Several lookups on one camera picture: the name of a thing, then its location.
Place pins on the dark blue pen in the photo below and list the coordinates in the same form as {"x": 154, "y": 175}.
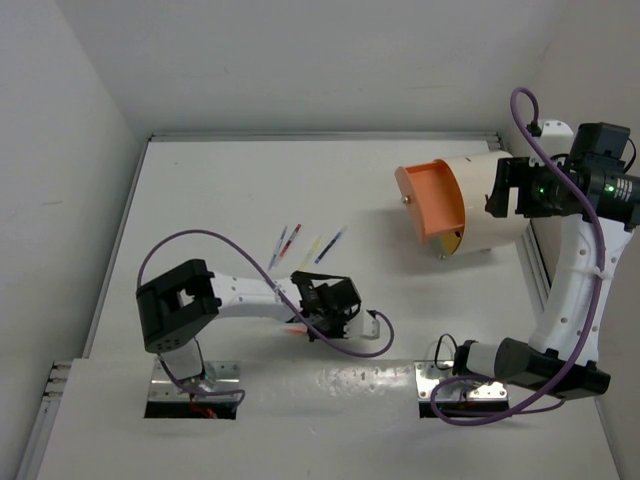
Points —
{"x": 330, "y": 244}

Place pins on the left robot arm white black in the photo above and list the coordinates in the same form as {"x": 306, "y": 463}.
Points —
{"x": 177, "y": 305}

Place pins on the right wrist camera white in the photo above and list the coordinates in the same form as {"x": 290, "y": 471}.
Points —
{"x": 553, "y": 136}

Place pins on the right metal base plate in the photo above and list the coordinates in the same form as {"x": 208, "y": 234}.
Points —
{"x": 429, "y": 374}

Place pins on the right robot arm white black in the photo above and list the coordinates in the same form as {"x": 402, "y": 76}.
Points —
{"x": 586, "y": 263}

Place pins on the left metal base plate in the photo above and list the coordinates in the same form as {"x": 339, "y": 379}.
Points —
{"x": 222, "y": 377}

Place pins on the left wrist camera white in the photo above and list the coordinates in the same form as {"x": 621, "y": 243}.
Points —
{"x": 363, "y": 326}

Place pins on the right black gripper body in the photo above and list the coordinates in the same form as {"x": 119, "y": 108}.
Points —
{"x": 538, "y": 184}

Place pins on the red pen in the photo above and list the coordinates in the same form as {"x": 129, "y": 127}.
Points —
{"x": 290, "y": 240}

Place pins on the metal base plate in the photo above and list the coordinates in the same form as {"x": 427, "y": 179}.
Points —
{"x": 429, "y": 374}
{"x": 222, "y": 377}

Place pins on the yellow drawer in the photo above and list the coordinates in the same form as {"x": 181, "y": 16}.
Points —
{"x": 446, "y": 244}

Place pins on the orange pen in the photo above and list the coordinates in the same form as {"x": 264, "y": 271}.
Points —
{"x": 296, "y": 331}

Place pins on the orange drawer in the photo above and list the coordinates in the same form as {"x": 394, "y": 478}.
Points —
{"x": 432, "y": 197}

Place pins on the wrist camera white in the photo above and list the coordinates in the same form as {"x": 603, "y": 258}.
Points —
{"x": 553, "y": 136}
{"x": 363, "y": 326}

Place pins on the yellow pen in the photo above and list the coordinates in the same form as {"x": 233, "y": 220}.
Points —
{"x": 310, "y": 254}

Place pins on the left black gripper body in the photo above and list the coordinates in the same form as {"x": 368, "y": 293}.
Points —
{"x": 332, "y": 325}

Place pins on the round drawer organizer box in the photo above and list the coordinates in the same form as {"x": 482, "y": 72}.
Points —
{"x": 475, "y": 175}

